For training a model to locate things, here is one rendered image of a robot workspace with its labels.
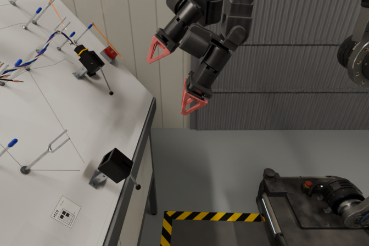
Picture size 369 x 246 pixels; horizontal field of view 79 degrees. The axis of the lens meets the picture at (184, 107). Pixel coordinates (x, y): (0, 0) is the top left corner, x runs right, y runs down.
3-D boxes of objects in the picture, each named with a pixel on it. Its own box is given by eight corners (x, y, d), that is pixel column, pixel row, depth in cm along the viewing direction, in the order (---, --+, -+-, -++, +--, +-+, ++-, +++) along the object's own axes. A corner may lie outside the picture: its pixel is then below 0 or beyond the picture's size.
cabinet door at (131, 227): (154, 171, 131) (148, 112, 112) (132, 280, 83) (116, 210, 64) (149, 171, 131) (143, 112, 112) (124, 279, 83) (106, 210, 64)
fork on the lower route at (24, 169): (31, 173, 45) (74, 138, 40) (21, 175, 43) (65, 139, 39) (28, 165, 45) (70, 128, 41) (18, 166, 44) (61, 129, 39)
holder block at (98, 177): (119, 206, 58) (147, 190, 54) (82, 179, 53) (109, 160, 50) (124, 191, 62) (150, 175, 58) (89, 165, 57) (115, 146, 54)
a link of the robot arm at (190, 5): (197, 3, 58) (208, 15, 62) (185, -8, 62) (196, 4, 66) (179, 23, 60) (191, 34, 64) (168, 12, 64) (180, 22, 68)
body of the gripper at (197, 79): (187, 89, 57) (202, 65, 54) (186, 75, 66) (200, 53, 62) (209, 101, 58) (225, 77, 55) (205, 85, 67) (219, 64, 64)
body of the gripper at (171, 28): (154, 33, 60) (172, 11, 58) (161, 33, 70) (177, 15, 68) (172, 50, 61) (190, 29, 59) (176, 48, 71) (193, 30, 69)
